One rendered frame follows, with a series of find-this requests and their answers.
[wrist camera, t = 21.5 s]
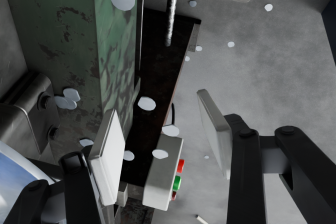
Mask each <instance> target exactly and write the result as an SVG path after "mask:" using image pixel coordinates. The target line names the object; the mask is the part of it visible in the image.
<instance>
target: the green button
mask: <svg viewBox="0 0 336 224"><path fill-rule="evenodd" d="M180 181H181V177H180V176H178V175H175V178H174V182H173V186H172V189H173V190H175V191H178V189H179V185H180Z"/></svg>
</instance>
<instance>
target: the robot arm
mask: <svg viewBox="0 0 336 224"><path fill-rule="evenodd" d="M196 94H197V99H198V105H199V110H200V116H201V121H202V126H203V129H204V131H205V134H206V136H207V138H208V141H209V143H210V145H211V148H212V150H213V152H214V155H215V157H216V160H217V162H218V164H219V167H220V169H221V171H222V174H223V176H224V178H226V179H227V180H229V179H230V181H229V194H228V206H227V219H226V224H268V214H267V203H266V192H265V179H264V174H278V175H279V178H280V179H281V181H282V183H283V184H284V186H285V188H286V189H287V191H288V193H289V194H290V196H291V198H292V199H293V201H294V203H295V204H296V206H297V207H298V209H299V211H300V212H301V214H302V216H303V217H304V219H305V221H306V222H307V224H336V164H335V163H334V162H333V161H332V160H331V159H330V158H329V157H328V156H327V155H326V154H325V153H324V152H323V151H322V150H321V149H320V148H319V147H318V146H317V145H316V144H315V143H314V142H313V141H312V140H311V139H310V138H309V137H308V136H307V135H306V134H305V133H304V132H303V131H302V130H301V129H300V128H298V127H295V126H292V125H290V126H289V125H287V126H282V127H279V128H277V129H276V130H275V131H274V135H273V136H262V135H259V132H258V131H257V130H255V129H252V128H249V127H248V125H247V124H246V123H245V121H244V120H243V119H242V118H241V116H240V115H238V114H235V113H232V114H227V115H222V113H221V111H220V110H219V108H218V107H217V105H216V104H215V102H214V100H213V99H212V97H211V96H210V94H209V93H208V91H207V90H205V89H200V90H197V92H196ZM124 150H125V140H124V137H123V133H122V129H121V126H120V122H119V119H118V115H117V112H116V109H114V108H112V109H107V110H106V112H105V114H104V116H103V119H102V122H101V124H100V127H99V130H98V132H97V135H96V138H95V140H94V143H93V144H91V145H86V146H85V147H84V148H83V149H82V150H81V151H74V152H70V153H68V154H65V155H64V156H62V157H61V158H60V159H59V160H58V164H59V167H60V170H61V172H62V175H63V179H62V180H60V181H58V182H56V183H53V184H50V185H49V182H48V181H47V180H46V179H38V180H34V181H32V182H30V183H29V184H28V185H26V186H25V187H24V188H23V189H22V191H21V192H20V194H19V196H18V198H17V200H16V201H15V203H14V205H13V207H12V208H11V210H10V212H9V214H8V215H7V217H6V219H5V221H4V222H3V224H64V220H65V219H66V224H106V223H105V220H104V216H103V212H102V208H101V205H100V202H99V196H100V199H101V202H102V204H103V205H104V206H107V205H112V204H115V202H116V201H117V194H118V188H119V182H120V175H121V169H122V163H123V156H124Z"/></svg>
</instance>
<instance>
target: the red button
mask: <svg viewBox="0 0 336 224"><path fill-rule="evenodd" d="M184 162H185V160H184V159H179V161H178V165H177V169H176V172H177V173H182V171H183V167H184Z"/></svg>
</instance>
